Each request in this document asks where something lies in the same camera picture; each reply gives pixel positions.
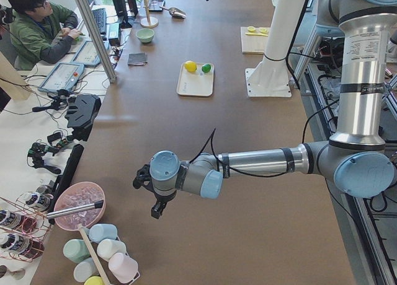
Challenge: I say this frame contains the yellow lemon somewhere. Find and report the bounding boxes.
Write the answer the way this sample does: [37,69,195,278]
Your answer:
[184,60,197,72]

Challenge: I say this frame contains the green lime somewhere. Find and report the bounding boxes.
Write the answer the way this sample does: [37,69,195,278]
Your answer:
[201,63,212,73]

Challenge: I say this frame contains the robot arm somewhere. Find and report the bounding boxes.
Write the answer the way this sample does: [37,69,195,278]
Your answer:
[132,0,396,218]

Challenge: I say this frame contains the cream rabbit tray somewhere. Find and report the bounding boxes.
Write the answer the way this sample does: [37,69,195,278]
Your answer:
[176,62,215,97]

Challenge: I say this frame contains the metal scoop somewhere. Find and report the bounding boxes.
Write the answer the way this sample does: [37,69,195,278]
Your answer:
[161,6,187,19]

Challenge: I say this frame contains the yellow plastic knife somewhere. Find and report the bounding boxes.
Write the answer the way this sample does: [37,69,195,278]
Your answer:
[244,32,269,37]

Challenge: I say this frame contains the metal tongs in bowl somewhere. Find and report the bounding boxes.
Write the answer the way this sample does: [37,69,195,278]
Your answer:
[46,200,105,219]

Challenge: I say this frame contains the white plastic cup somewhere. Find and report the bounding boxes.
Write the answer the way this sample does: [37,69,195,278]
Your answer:
[97,239,127,261]

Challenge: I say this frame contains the light blue plastic cup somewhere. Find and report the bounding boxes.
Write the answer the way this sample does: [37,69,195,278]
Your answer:
[89,224,118,243]

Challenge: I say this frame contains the wooden mug stand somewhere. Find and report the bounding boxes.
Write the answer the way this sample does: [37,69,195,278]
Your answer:
[140,0,159,29]

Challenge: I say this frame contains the pale pink plastic cup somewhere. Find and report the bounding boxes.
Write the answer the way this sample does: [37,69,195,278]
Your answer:
[108,253,138,284]

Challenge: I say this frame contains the wooden cutting board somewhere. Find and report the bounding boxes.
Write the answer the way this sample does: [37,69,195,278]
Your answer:
[240,27,270,55]

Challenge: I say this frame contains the mint green bowl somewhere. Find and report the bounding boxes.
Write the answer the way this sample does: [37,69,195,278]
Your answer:
[135,28,154,43]

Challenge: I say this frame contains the pink ice bowl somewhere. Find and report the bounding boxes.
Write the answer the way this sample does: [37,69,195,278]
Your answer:
[54,182,106,231]

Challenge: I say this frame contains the mint green plastic cup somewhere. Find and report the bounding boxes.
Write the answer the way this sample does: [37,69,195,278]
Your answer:
[63,239,91,263]

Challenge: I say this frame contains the yellow plastic cup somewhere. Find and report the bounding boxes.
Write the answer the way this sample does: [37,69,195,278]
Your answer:
[84,276,105,285]

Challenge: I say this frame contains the grey folded cloth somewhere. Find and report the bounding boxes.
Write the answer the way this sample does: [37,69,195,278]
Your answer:
[127,53,147,66]

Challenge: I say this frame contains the black bar device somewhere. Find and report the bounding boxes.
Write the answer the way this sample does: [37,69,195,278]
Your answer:
[53,144,84,201]

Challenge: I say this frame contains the grey blue plastic cup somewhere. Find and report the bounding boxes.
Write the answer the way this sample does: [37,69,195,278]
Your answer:
[73,258,99,283]

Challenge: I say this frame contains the black keyboard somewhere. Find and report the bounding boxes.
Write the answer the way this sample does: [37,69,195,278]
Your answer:
[91,7,107,35]

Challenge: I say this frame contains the teach pendant tablet far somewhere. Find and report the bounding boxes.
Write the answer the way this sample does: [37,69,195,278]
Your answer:
[71,40,100,67]

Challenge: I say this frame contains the teach pendant tablet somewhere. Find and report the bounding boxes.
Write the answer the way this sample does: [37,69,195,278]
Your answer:
[71,40,100,67]
[38,63,85,94]

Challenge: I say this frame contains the teach pendant tablet near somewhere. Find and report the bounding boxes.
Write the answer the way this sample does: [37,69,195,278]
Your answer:
[38,63,85,94]

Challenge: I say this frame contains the seated person green jacket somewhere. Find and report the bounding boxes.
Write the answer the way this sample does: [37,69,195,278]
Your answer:
[8,0,81,71]

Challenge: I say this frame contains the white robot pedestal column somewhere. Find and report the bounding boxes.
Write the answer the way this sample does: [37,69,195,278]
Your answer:
[262,0,307,70]

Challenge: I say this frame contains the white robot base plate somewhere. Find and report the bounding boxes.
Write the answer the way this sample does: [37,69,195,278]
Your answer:
[245,67,292,97]

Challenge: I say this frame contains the aluminium frame post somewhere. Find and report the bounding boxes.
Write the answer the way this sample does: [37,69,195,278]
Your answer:
[75,0,117,83]

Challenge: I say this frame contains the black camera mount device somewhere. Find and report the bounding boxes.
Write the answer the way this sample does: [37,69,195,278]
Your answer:
[65,94,101,141]

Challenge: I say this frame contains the copper wire bottle rack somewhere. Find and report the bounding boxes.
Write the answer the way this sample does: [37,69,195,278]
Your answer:
[1,192,51,262]

